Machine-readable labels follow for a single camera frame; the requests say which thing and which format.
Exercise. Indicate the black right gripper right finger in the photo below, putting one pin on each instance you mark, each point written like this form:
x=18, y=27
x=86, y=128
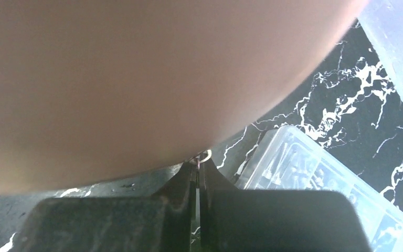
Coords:
x=232, y=219

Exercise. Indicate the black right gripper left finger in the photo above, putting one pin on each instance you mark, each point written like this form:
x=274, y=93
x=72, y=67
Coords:
x=160, y=222

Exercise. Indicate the pink hard-shell suitcase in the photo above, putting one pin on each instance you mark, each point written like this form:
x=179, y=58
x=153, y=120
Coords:
x=92, y=91

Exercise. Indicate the clear plastic screw box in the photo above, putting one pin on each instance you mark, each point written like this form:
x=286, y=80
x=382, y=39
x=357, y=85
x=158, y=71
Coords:
x=288, y=159

